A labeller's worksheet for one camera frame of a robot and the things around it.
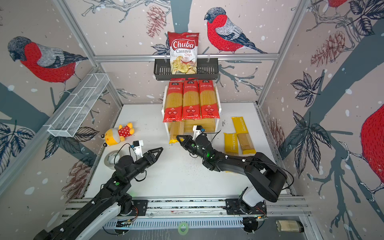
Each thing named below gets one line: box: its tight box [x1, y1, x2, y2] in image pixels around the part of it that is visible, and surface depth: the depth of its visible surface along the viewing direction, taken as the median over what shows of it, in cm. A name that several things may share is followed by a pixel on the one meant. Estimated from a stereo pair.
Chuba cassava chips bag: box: [167, 31, 200, 75], surface depth 87 cm
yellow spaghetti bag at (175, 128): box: [168, 121, 185, 144], surface depth 83 cm
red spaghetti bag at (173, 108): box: [162, 78, 185, 123], surface depth 75 cm
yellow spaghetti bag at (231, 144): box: [223, 132, 239, 156], surface depth 97 cm
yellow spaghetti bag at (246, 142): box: [231, 116, 257, 155], surface depth 102 cm
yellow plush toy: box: [101, 122, 135, 147], surface depth 98 cm
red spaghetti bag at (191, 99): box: [182, 78, 202, 121], surface depth 76 cm
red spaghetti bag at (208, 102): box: [198, 79, 220, 120], surface depth 76 cm
